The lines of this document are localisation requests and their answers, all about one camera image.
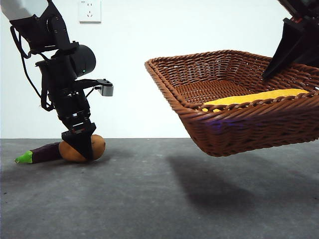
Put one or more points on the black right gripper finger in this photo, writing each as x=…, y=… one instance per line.
x=286, y=44
x=311, y=47

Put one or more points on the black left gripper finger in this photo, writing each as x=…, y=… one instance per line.
x=82, y=142

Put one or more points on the brown potato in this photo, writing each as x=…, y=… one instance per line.
x=68, y=153

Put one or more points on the purple eggplant with green stem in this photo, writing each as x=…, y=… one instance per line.
x=45, y=153

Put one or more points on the yellow squash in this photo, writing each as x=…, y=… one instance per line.
x=261, y=97

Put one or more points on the brown wicker basket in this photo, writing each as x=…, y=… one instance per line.
x=236, y=134

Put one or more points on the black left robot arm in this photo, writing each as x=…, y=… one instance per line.
x=64, y=82

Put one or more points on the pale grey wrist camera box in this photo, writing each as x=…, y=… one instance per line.
x=107, y=89

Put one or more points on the white wall socket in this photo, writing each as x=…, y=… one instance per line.
x=90, y=12

